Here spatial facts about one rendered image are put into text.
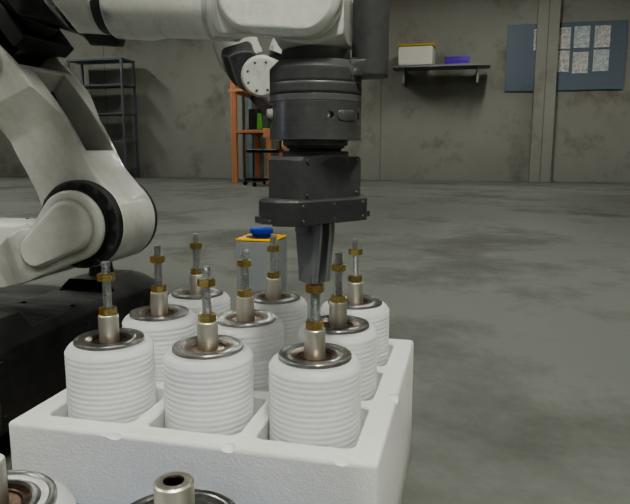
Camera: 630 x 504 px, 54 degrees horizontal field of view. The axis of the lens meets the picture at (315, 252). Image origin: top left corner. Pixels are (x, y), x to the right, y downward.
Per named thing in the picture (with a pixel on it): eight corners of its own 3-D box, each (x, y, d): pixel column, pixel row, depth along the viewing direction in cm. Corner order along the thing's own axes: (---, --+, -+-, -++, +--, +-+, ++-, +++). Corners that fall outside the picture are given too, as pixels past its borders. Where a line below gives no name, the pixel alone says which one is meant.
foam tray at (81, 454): (19, 577, 68) (6, 422, 65) (178, 425, 105) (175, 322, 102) (374, 643, 59) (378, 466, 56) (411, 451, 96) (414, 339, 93)
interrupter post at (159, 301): (152, 313, 82) (151, 289, 81) (171, 313, 82) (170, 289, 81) (148, 318, 80) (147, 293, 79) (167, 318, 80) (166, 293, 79)
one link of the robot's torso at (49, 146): (66, 288, 99) (-101, 50, 100) (124, 268, 116) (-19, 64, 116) (133, 235, 95) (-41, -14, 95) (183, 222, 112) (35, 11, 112)
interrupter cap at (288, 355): (269, 369, 61) (269, 362, 61) (287, 346, 68) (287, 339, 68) (346, 374, 60) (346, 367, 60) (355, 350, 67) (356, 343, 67)
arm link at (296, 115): (295, 230, 54) (295, 89, 52) (233, 220, 61) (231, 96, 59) (392, 220, 62) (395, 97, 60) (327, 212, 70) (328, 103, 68)
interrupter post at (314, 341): (301, 362, 63) (300, 331, 63) (305, 354, 65) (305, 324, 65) (324, 364, 63) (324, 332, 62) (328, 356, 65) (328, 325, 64)
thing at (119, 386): (151, 462, 79) (145, 324, 76) (168, 501, 70) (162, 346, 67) (70, 480, 75) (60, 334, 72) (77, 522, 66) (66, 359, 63)
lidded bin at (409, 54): (435, 68, 934) (436, 47, 930) (434, 64, 892) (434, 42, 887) (400, 69, 947) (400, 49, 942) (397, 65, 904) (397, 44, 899)
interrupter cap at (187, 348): (252, 356, 65) (252, 350, 65) (179, 366, 62) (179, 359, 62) (232, 337, 72) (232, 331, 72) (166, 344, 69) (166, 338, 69)
